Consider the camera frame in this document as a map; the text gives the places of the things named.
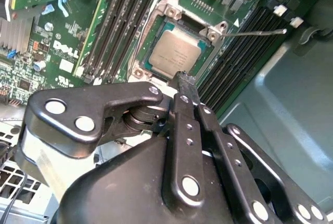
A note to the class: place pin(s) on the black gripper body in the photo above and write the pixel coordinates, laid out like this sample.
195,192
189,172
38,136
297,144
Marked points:
117,187

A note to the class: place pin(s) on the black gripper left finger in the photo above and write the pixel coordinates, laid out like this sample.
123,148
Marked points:
78,104

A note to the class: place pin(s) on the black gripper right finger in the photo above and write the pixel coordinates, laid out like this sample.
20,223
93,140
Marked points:
242,179

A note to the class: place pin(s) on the thin metal locking lever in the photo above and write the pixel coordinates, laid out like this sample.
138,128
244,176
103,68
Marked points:
255,33
145,26

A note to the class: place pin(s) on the silver CPU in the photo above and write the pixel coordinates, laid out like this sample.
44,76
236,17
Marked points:
177,52

